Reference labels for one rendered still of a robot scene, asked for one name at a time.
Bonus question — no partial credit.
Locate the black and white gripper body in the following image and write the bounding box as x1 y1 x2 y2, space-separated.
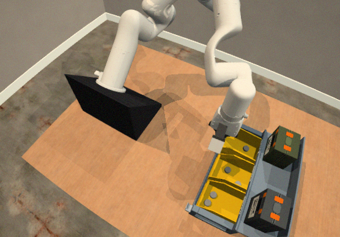
210 105 244 137

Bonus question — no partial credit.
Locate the dark green case with orange latches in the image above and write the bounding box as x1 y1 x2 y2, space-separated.
262 126 301 169

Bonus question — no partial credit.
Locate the grey shelf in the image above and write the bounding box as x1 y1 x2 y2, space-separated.
185 124 306 237

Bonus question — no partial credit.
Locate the dark grey case with orange latches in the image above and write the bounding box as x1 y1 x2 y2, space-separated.
244 188 292 233

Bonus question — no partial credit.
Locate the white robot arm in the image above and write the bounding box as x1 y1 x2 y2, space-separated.
94 0 256 154

